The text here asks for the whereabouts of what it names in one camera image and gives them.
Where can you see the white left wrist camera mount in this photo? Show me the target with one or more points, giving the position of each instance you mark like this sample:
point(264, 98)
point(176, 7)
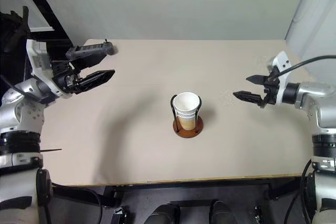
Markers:
point(39, 61)

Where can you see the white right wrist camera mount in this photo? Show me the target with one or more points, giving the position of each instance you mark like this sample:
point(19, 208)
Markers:
point(282, 60)

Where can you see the dark grey handheld controller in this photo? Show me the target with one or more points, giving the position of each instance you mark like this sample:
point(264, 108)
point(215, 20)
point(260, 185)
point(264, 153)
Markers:
point(89, 49)

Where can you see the black metal bracket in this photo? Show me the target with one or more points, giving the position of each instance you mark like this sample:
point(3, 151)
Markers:
point(119, 215)
point(258, 216)

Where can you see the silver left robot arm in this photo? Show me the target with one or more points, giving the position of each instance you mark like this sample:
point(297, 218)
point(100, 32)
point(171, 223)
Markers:
point(15, 108)

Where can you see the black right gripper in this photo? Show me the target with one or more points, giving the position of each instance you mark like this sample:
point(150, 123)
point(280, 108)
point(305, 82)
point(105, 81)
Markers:
point(271, 90)

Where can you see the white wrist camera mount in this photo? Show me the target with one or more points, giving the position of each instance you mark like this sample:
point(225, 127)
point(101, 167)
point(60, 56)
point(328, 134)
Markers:
point(282, 60)
point(39, 61)

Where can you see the black slanted frame beam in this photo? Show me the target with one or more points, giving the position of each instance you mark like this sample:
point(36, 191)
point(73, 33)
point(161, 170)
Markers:
point(48, 3)

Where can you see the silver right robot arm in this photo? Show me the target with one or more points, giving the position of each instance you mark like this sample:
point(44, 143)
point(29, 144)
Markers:
point(315, 93)

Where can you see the dark rounded shape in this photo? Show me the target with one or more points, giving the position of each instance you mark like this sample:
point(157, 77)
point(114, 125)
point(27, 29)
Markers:
point(162, 214)
point(221, 213)

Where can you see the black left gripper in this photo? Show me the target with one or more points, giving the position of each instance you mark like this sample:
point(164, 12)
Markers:
point(65, 79)

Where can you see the black office chair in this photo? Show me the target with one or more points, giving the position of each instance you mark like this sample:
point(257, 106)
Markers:
point(13, 30)

